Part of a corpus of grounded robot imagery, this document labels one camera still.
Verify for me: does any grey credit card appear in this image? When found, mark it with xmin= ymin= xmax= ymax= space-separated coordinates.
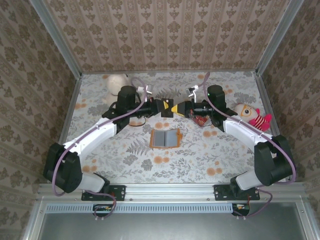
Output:
xmin=153 ymin=130 xmax=167 ymax=148

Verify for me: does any orange card holder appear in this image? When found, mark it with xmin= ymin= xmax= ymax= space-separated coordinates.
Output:
xmin=149 ymin=128 xmax=183 ymax=150

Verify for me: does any small red patterned item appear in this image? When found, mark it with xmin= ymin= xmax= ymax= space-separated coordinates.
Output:
xmin=190 ymin=113 xmax=209 ymax=127

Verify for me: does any white plush bear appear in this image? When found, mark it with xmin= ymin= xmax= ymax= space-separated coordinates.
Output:
xmin=101 ymin=73 xmax=131 ymax=105

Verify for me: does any plush doll with red stripes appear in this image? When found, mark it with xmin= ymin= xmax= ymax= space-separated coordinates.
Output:
xmin=233 ymin=102 xmax=273 ymax=132

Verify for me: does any floral table cover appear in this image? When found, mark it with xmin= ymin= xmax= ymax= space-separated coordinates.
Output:
xmin=53 ymin=71 xmax=288 ymax=185

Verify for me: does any black connector module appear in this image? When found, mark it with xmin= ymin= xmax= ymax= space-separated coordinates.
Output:
xmin=92 ymin=203 xmax=113 ymax=217
xmin=232 ymin=202 xmax=251 ymax=216

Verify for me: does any grey metal panel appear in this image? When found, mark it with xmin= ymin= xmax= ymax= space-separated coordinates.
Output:
xmin=37 ymin=203 xmax=310 ymax=240

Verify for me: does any aluminium frame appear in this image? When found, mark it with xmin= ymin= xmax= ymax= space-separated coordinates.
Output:
xmin=23 ymin=0 xmax=313 ymax=240

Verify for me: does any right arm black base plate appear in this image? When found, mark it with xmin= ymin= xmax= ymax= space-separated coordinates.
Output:
xmin=214 ymin=184 xmax=261 ymax=202

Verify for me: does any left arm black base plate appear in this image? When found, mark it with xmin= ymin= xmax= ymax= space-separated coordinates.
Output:
xmin=81 ymin=184 xmax=126 ymax=202

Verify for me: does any grey slotted cable duct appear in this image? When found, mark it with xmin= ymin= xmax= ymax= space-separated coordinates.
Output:
xmin=46 ymin=202 xmax=236 ymax=214

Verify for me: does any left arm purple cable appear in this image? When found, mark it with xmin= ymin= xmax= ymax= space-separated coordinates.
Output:
xmin=53 ymin=76 xmax=149 ymax=222

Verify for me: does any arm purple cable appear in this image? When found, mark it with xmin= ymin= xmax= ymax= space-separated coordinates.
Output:
xmin=53 ymin=76 xmax=149 ymax=222
xmin=202 ymin=71 xmax=298 ymax=221

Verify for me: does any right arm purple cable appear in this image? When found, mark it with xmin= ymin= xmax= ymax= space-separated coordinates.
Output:
xmin=202 ymin=71 xmax=298 ymax=221

